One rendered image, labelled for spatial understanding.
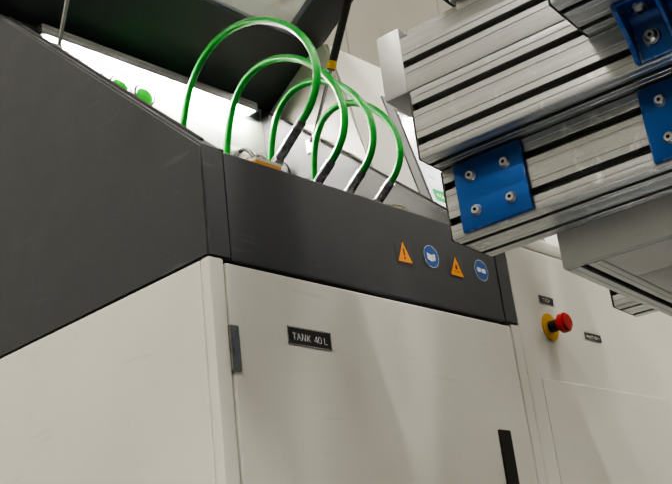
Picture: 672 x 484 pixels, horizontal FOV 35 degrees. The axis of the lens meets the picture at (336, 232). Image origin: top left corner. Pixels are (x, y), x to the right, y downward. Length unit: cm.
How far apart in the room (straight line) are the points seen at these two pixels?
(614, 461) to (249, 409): 88
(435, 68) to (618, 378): 103
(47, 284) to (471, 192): 73
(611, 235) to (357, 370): 45
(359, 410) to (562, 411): 53
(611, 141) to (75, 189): 85
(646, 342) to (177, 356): 118
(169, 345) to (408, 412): 38
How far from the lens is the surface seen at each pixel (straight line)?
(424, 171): 233
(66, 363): 160
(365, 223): 162
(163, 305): 143
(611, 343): 215
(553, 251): 207
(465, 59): 124
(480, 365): 175
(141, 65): 218
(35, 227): 174
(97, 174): 162
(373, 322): 156
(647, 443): 216
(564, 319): 194
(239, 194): 145
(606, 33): 116
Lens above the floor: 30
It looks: 21 degrees up
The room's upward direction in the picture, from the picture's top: 7 degrees counter-clockwise
